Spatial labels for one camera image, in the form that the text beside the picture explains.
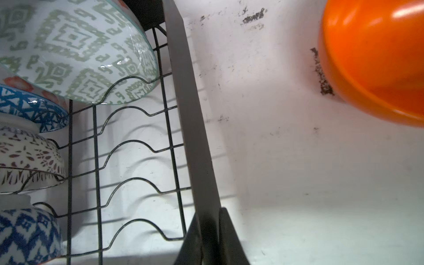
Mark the orange plastic bowl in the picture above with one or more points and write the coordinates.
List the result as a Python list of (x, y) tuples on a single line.
[(372, 54)]

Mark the red orange patterned bowl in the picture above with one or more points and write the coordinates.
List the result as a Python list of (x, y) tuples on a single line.
[(29, 235)]

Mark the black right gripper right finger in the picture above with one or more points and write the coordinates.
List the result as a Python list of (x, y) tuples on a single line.
[(230, 248)]

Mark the green patterned bowl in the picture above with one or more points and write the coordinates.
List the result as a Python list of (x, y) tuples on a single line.
[(87, 51)]

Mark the black wire dish rack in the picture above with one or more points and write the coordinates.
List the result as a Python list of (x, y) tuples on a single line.
[(138, 172)]

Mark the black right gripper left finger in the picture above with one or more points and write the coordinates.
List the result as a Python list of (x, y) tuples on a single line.
[(191, 250)]

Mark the brown white patterned bowl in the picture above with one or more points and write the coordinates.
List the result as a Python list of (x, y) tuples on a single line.
[(28, 161)]

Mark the blue triangle patterned bowl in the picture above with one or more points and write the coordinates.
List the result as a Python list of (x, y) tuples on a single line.
[(20, 98)]

